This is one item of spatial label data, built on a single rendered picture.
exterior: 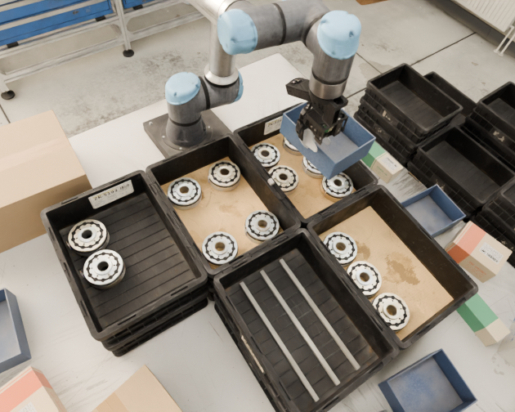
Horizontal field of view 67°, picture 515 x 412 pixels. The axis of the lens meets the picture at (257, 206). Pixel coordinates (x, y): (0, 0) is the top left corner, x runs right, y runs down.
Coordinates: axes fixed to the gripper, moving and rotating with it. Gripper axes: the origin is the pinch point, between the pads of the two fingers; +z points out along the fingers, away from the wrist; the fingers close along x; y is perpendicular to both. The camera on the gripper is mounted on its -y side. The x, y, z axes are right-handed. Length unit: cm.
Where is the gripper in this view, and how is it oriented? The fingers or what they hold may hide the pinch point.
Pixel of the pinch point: (307, 141)
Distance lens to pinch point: 101.3
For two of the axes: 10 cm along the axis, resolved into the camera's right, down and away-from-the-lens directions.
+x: 8.2, -4.9, 2.9
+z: -0.2, 4.8, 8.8
